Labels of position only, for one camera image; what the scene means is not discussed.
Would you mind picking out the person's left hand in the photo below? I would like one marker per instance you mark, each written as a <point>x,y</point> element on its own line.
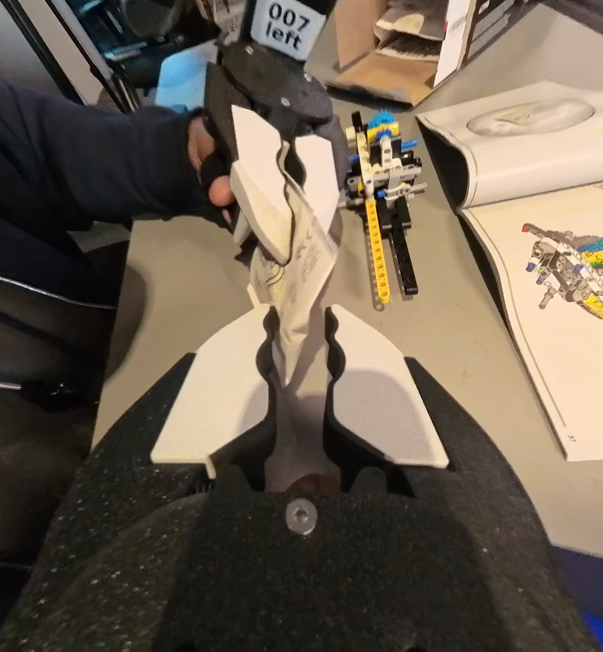
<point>222,192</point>

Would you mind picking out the brown cardboard box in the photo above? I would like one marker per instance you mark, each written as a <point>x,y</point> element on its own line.
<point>377,76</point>

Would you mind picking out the person's left forearm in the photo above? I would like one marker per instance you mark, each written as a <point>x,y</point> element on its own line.
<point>77,153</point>

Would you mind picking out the partly built lego model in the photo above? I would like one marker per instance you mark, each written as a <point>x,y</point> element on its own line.
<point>377,244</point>

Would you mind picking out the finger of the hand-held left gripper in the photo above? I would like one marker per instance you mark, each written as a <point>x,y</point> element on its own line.
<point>319,178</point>
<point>260,193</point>

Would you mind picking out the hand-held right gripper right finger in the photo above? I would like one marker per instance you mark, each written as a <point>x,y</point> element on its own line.
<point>383,407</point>

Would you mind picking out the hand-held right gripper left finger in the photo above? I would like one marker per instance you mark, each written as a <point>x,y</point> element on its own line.
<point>220,402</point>

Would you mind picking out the small white paper bag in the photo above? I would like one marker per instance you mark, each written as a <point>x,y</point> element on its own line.
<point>301,285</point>

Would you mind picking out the light blue cloth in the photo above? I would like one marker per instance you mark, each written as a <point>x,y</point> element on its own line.
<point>179,81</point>

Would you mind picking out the lego instruction booklet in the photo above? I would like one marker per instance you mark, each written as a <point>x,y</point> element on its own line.
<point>561,356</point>

